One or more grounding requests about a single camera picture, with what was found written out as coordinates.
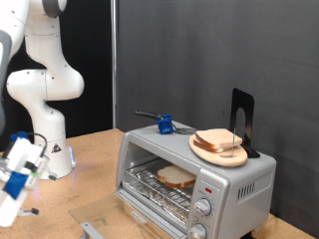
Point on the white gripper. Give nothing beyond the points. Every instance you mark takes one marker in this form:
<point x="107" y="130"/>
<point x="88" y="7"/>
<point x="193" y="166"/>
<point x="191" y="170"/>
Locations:
<point x="11" y="210"/>

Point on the white bread slice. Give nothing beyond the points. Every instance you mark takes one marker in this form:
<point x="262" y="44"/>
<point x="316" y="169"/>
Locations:
<point x="204" y="147"/>
<point x="176" y="176"/>
<point x="217" y="136"/>

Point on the metal spatula with blue block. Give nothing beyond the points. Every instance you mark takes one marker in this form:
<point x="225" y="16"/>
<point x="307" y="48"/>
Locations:
<point x="166" y="124"/>

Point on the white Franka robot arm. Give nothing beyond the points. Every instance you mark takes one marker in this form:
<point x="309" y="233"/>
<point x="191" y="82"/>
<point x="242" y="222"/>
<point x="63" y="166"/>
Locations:
<point x="46" y="86"/>

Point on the silver oven knob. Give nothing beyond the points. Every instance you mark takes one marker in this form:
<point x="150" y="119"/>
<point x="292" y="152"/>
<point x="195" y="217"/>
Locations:
<point x="198" y="231"/>
<point x="203" y="206"/>

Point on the silver toaster oven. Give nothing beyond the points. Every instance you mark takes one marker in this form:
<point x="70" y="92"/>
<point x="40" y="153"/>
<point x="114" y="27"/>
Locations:
<point x="232" y="172"/>

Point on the black curtain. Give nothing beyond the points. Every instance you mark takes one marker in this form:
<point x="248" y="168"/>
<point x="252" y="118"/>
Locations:
<point x="96" y="49"/>

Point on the vertical metal pole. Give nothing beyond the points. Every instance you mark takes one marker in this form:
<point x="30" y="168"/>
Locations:
<point x="114" y="49"/>

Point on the round wooden board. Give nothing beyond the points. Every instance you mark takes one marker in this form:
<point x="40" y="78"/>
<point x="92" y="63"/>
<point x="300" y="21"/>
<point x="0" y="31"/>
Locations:
<point x="219" y="159"/>

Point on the thin metal pin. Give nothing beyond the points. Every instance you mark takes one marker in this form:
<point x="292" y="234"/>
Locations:
<point x="234" y="142"/>

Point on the black metal bookend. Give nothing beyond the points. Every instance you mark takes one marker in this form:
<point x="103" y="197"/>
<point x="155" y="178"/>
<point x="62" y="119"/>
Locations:
<point x="242" y="98"/>

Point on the white wrist camera blue mount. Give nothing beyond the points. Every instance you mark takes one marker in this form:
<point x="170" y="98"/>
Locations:
<point x="23" y="159"/>

